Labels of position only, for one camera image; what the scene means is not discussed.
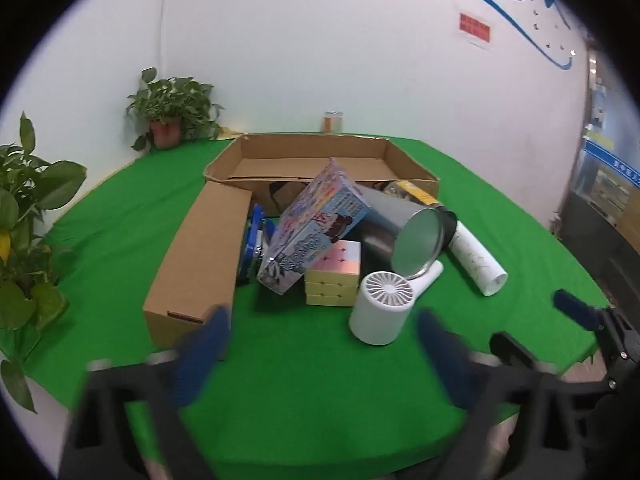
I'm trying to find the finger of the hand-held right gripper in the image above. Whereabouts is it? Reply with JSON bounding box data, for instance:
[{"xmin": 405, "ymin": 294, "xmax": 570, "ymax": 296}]
[
  {"xmin": 490, "ymin": 332, "xmax": 538, "ymax": 376},
  {"xmin": 552, "ymin": 289, "xmax": 611, "ymax": 333}
]

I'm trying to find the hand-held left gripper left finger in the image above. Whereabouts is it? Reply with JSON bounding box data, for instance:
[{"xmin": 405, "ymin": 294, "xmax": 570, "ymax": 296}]
[{"xmin": 60, "ymin": 305, "xmax": 233, "ymax": 480}]

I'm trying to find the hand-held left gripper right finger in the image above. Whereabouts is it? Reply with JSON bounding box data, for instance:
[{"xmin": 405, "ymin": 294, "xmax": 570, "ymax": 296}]
[{"xmin": 417, "ymin": 309, "xmax": 586, "ymax": 480}]

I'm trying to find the white handheld fan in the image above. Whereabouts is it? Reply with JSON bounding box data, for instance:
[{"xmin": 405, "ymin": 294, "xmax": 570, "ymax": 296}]
[{"xmin": 348, "ymin": 260, "xmax": 444, "ymax": 346}]

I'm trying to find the long narrow cardboard box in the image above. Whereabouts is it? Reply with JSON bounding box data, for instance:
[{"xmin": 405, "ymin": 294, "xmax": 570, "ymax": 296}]
[{"xmin": 142, "ymin": 181, "xmax": 255, "ymax": 351}]

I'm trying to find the pastel puzzle cube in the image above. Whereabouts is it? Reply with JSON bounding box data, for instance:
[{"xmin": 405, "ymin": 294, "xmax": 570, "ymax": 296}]
[{"xmin": 304, "ymin": 240, "xmax": 362, "ymax": 307}]

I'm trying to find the silver metal tin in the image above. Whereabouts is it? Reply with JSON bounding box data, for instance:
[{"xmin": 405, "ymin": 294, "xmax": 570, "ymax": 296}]
[{"xmin": 350, "ymin": 182, "xmax": 446, "ymax": 281}]

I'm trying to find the colourful board game box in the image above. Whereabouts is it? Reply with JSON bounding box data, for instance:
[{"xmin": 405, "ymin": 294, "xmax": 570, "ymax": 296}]
[{"xmin": 256, "ymin": 158, "xmax": 372, "ymax": 295}]

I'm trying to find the yellow bottle with white cap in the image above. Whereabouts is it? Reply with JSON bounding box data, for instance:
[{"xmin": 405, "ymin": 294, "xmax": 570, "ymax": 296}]
[{"xmin": 382, "ymin": 180, "xmax": 443, "ymax": 208}]

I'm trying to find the large cardboard box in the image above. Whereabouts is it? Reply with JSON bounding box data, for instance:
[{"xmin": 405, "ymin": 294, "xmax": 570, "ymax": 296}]
[{"xmin": 202, "ymin": 132, "xmax": 441, "ymax": 218}]

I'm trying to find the white tube with black lid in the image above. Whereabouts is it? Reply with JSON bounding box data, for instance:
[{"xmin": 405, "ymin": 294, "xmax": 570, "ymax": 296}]
[{"xmin": 440, "ymin": 207, "xmax": 509, "ymax": 297}]

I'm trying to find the glass door with blue stripe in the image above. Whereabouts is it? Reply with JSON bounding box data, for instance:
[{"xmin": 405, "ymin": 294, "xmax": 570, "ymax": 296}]
[{"xmin": 550, "ymin": 35, "xmax": 640, "ymax": 311}]

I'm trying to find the blue plastic object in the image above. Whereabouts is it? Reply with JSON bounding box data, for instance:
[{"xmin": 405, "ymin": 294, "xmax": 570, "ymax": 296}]
[{"xmin": 239, "ymin": 204, "xmax": 276, "ymax": 286}]

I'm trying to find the large leafy plant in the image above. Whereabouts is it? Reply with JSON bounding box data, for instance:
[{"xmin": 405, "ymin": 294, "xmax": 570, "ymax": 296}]
[{"xmin": 0, "ymin": 112, "xmax": 88, "ymax": 413}]

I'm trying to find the small potted plant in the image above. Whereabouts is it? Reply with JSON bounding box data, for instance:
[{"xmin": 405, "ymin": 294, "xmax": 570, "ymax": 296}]
[{"xmin": 125, "ymin": 67, "xmax": 224, "ymax": 152}]

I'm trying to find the red wall notice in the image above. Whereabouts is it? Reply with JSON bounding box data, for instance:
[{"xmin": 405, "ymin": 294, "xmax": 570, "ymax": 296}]
[{"xmin": 456, "ymin": 6, "xmax": 496, "ymax": 51}]

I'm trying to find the blue wall decal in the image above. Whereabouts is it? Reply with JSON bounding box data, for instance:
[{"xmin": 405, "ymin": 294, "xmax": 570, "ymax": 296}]
[{"xmin": 180, "ymin": 0, "xmax": 576, "ymax": 71}]

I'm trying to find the white wall conduit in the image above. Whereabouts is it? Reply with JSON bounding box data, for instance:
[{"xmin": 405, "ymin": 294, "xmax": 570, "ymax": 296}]
[{"xmin": 159, "ymin": 0, "xmax": 173, "ymax": 81}]

